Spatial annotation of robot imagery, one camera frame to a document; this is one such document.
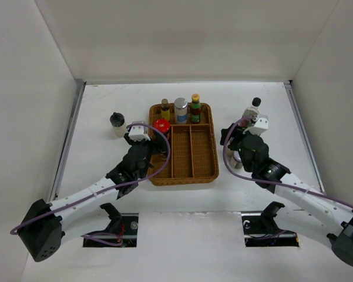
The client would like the black cap spice bottle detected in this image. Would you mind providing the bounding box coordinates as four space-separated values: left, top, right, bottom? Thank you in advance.
160 149 168 160

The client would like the red lid chili sauce jar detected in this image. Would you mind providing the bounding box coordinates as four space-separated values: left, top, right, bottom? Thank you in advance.
153 118 170 142

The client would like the cork top yellow label bottle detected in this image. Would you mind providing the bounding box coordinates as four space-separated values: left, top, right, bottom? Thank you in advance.
161 99 170 122

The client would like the silver lid blue label jar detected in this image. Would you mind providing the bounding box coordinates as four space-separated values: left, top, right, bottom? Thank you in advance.
174 98 188 124

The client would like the yellow cap green label bottle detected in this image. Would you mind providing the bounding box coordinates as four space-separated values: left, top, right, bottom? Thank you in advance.
190 93 201 123

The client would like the steel top glass grinder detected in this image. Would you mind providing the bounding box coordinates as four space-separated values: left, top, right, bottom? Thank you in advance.
225 141 234 157

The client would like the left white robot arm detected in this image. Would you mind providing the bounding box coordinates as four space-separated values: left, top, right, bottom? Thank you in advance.
16 135 171 262

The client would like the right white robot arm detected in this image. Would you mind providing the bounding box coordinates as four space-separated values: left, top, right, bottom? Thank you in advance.
220 123 353 267

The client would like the small white red lid jar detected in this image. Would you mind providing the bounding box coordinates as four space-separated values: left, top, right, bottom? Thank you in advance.
230 155 243 169

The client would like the black cap soy sauce bottle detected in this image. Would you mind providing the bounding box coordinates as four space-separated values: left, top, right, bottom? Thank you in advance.
241 97 261 127

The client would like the black lid shaker jar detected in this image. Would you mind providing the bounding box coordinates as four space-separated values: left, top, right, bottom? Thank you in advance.
109 112 127 137

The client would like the brown wicker divided basket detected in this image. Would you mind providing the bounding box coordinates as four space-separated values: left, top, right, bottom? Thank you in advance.
150 103 219 186

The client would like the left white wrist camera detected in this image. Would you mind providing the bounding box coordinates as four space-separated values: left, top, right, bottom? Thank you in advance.
128 121 150 142

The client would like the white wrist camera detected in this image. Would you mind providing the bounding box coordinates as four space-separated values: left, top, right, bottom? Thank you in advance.
243 115 269 136
128 121 150 142

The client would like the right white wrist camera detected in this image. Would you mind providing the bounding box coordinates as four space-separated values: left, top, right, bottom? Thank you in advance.
243 115 269 136

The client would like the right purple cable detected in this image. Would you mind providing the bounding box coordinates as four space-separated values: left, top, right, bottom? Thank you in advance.
222 115 353 215

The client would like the purple cable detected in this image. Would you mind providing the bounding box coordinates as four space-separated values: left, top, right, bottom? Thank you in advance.
222 115 353 215
9 122 172 235

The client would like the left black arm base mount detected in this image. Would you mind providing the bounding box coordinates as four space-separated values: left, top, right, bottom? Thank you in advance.
82 203 139 248

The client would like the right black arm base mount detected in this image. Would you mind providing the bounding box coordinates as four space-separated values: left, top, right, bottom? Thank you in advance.
241 202 299 247

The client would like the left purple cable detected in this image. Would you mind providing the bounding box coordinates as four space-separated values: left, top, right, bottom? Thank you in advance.
9 122 172 235

